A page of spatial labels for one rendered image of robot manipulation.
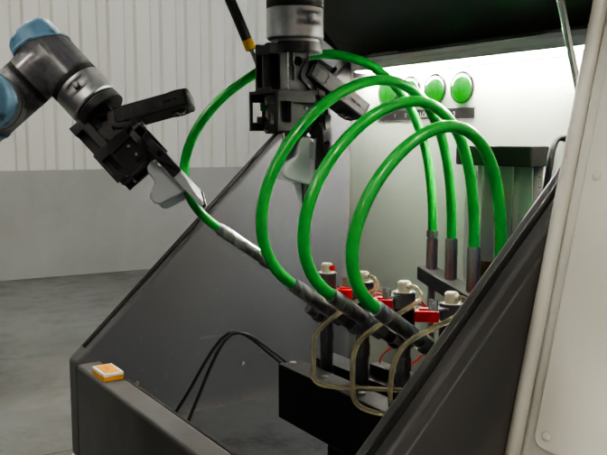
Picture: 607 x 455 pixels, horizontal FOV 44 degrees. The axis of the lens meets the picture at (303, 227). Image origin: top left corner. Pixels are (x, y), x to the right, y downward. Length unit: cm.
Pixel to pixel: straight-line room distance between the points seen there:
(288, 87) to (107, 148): 28
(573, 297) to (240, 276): 72
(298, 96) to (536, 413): 47
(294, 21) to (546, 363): 51
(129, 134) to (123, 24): 657
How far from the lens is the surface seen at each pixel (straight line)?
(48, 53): 116
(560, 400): 78
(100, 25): 763
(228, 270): 134
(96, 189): 751
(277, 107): 96
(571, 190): 81
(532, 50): 112
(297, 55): 101
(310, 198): 83
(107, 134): 113
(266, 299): 138
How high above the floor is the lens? 130
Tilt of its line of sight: 7 degrees down
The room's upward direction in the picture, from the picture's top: straight up
